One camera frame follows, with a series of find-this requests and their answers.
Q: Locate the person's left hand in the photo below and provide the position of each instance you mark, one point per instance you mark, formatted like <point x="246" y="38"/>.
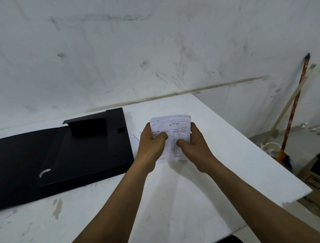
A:
<point x="150" y="150"/>

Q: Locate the person's black trousers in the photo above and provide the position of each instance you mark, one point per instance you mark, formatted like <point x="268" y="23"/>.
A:
<point x="230" y="239"/>

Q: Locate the cardboard box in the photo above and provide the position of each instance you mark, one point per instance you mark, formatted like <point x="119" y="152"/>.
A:
<point x="312" y="180"/>

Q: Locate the pale wooden stick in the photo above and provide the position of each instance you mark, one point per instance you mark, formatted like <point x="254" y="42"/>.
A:
<point x="282" y="115"/>

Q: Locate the white bucket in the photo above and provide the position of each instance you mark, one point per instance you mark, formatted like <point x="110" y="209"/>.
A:
<point x="271" y="146"/>

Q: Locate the black folder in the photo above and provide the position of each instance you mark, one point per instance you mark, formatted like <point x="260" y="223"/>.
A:
<point x="30" y="155"/>

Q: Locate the person's left forearm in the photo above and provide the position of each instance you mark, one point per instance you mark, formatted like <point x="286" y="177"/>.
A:
<point x="117" y="207"/>

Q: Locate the person's right forearm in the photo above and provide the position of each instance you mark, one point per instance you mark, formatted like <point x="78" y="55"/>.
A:
<point x="262" y="205"/>

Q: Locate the stack of receipts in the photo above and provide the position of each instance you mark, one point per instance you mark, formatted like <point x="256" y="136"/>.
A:
<point x="175" y="127"/>

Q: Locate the person's right hand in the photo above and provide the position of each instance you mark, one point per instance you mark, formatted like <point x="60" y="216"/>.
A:
<point x="198" y="152"/>

